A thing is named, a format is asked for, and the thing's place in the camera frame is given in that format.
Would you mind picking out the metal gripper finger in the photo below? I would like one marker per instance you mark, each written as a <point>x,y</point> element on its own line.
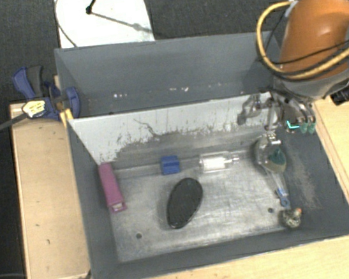
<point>272,139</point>
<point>250,107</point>

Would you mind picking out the clear small bottle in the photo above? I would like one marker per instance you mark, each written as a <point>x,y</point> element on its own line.
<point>216,162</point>

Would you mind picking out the grey metal bin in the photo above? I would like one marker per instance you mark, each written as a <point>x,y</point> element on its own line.
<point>234,198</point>

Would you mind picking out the blue toy brick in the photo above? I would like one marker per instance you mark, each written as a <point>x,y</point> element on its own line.
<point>169,164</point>

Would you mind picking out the black oval case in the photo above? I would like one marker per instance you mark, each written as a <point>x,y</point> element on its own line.
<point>184,203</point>

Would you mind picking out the magenta rectangular case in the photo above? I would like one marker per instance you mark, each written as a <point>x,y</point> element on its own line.
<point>111,189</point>

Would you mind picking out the black cylinder on white bracket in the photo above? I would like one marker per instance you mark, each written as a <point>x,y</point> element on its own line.
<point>345,94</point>

